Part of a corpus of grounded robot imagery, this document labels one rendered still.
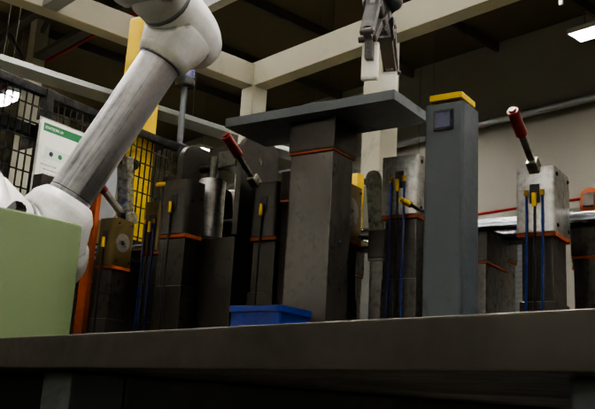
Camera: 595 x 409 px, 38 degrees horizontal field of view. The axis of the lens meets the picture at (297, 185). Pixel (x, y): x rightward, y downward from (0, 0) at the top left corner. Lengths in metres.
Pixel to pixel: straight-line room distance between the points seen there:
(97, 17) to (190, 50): 4.67
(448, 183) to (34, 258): 0.76
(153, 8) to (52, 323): 0.72
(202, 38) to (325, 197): 0.63
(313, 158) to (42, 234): 0.52
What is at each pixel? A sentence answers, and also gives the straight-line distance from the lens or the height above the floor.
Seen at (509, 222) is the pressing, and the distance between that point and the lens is 1.67.
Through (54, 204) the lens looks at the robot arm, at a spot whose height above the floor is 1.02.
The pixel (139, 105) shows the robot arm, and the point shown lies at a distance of 1.96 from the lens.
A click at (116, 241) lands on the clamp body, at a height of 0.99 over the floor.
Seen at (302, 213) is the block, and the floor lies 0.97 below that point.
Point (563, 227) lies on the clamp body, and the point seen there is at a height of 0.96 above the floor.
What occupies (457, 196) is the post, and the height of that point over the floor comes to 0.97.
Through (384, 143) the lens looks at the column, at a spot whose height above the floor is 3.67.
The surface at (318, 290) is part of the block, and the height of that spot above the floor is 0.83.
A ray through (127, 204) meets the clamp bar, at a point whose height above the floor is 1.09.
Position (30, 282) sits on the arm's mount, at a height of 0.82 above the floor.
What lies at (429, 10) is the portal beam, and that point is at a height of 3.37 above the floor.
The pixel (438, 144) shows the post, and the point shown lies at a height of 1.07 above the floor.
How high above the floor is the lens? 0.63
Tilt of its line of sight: 15 degrees up
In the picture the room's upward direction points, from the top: 3 degrees clockwise
